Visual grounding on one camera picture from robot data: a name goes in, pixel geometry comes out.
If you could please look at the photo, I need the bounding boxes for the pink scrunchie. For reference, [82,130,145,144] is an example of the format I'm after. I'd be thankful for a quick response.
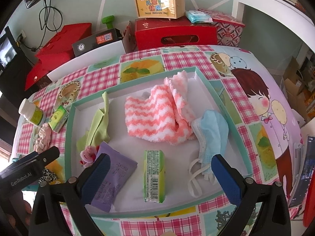
[34,123,52,154]

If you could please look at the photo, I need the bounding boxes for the purple tissue pack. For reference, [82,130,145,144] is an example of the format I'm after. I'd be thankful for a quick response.
[91,142,138,213]

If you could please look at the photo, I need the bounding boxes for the green tissue pack with logo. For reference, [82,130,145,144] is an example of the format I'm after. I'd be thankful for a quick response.
[49,105,68,133]

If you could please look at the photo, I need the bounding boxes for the green tissue pack with barcode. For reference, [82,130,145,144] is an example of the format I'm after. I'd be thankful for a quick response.
[144,150,166,204]

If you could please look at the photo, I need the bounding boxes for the leopard print scrunchie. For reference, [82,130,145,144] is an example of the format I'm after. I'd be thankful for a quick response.
[38,168,58,184]

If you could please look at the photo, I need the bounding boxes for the left hand with black glove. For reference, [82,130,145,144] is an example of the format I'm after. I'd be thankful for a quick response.
[4,191,29,235]

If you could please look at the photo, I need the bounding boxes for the red pink flower hair clip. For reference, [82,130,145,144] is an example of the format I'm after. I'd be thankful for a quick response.
[80,146,99,168]

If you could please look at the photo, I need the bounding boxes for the white pill bottle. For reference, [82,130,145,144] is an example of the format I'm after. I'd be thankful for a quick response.
[19,99,46,127]

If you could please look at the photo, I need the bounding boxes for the green cloth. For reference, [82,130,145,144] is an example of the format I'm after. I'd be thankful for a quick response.
[76,92,110,152]

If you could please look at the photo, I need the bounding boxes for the blue face mask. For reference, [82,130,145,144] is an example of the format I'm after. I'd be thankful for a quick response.
[187,110,229,198]

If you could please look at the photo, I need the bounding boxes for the checked picture tablecloth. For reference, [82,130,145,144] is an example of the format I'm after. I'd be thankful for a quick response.
[29,45,303,235]

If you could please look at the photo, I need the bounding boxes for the teal rimmed white tray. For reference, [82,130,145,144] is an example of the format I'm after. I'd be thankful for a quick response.
[65,67,253,218]

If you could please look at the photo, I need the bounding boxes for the pink white striped towel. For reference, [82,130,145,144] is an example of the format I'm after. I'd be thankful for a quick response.
[124,70,196,145]

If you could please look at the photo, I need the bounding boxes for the black monitor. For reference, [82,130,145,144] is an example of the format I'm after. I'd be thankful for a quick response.
[0,26,19,71]

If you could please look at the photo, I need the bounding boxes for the white board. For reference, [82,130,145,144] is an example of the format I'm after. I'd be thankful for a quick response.
[47,41,126,82]

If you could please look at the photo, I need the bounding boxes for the cardboard boxes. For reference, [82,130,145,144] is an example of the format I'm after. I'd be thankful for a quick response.
[283,57,314,122]

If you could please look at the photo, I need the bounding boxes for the open red gift box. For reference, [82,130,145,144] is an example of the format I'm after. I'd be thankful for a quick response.
[25,23,92,90]

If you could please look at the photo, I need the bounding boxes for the black box with QR code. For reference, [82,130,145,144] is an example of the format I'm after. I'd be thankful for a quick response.
[72,28,122,57]

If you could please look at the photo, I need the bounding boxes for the red patterned box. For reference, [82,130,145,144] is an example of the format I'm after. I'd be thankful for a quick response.
[199,9,245,47]

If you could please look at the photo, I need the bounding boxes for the green dumbbell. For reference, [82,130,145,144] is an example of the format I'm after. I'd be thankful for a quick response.
[101,15,115,29]

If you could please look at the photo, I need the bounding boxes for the white shelf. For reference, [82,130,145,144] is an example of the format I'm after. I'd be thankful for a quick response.
[232,0,315,51]

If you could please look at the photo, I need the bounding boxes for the blue wet wipes pack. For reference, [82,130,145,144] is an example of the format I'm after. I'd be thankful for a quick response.
[185,10,213,23]

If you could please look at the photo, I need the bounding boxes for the yellow gift bag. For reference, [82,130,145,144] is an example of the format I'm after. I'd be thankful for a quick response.
[134,0,186,20]

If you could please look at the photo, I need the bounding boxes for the wall socket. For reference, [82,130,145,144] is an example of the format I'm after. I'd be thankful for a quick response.
[17,30,26,42]

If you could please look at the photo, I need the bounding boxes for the red gift box with handle slot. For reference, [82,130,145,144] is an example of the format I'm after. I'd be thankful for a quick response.
[134,17,218,50]

